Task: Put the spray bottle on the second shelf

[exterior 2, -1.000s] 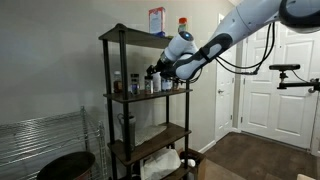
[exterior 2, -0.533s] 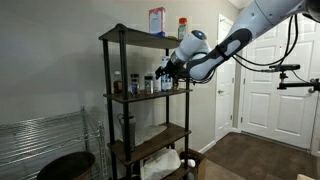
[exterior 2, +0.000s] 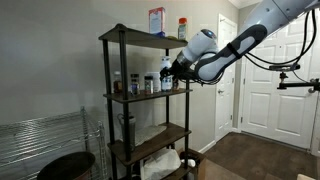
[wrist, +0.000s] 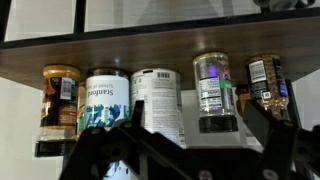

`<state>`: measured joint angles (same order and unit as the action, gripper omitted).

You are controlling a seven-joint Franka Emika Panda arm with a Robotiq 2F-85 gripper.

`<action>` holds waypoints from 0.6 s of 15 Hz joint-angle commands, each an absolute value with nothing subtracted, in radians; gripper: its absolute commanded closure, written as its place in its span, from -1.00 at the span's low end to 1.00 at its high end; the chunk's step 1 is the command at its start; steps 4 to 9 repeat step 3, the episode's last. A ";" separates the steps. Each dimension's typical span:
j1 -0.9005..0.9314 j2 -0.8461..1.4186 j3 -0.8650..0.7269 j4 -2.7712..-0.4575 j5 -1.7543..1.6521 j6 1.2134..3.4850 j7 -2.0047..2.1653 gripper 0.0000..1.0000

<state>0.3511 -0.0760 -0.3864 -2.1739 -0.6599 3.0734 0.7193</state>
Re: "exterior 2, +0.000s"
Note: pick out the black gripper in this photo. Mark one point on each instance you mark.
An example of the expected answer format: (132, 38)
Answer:
(178, 70)

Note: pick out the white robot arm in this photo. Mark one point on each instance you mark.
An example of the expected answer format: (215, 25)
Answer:
(213, 63)

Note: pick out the dark wood metal shelf unit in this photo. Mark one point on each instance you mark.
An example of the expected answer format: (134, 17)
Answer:
(146, 38)

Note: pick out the brown bottle white cap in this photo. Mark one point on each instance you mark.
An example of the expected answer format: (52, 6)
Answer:
(117, 83)

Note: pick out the grey tumbler bottle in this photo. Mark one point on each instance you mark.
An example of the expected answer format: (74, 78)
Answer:
(130, 128)

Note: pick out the small white bottle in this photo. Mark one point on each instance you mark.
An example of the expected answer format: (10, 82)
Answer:
(189, 163)

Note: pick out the amber spice jar black lid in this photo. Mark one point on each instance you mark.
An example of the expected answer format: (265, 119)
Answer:
(175, 85)

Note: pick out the dark jar black lid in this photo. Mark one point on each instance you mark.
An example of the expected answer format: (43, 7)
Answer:
(135, 86)

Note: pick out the orange lid spice jar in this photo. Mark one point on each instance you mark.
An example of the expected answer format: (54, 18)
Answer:
(182, 30)

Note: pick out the blue white red box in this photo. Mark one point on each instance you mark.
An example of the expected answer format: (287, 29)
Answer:
(156, 20)

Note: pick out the silver door knob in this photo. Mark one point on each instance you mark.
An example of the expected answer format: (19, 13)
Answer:
(220, 91)

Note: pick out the striped folded cloth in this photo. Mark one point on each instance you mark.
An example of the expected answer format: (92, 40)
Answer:
(150, 133)

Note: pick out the narrow white panel door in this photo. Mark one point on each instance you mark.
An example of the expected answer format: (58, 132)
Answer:
(226, 106)

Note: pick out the white tote bag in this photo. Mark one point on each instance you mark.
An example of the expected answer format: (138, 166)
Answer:
(160, 165)

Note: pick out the brown cardboard box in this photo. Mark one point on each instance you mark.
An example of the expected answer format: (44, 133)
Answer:
(200, 166)

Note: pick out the wide white panel door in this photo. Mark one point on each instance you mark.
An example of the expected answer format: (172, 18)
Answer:
(283, 110)

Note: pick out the black bowl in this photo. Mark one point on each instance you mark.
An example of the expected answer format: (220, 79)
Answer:
(66, 166)

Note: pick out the black camera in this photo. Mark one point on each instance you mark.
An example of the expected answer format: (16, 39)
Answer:
(284, 67)

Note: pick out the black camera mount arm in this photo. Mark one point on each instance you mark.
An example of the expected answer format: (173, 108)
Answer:
(296, 85)

